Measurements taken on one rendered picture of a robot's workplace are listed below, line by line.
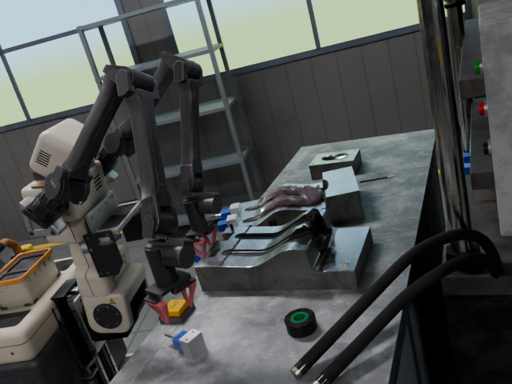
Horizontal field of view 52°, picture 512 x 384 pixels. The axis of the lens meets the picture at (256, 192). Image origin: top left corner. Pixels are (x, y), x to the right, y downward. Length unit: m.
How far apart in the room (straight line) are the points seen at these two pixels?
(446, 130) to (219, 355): 0.80
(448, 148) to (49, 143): 1.15
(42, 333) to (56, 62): 3.15
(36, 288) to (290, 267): 0.97
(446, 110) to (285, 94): 3.04
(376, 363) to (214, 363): 0.40
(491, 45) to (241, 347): 0.90
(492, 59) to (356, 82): 3.35
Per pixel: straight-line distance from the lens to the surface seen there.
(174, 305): 1.60
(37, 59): 4.87
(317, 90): 4.31
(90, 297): 1.92
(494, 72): 0.99
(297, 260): 1.49
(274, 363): 1.31
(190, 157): 1.74
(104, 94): 1.49
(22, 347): 1.94
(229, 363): 1.36
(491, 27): 0.98
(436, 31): 1.34
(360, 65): 4.28
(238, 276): 1.60
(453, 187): 1.44
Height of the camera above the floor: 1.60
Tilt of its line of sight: 20 degrees down
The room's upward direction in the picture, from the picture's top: 15 degrees counter-clockwise
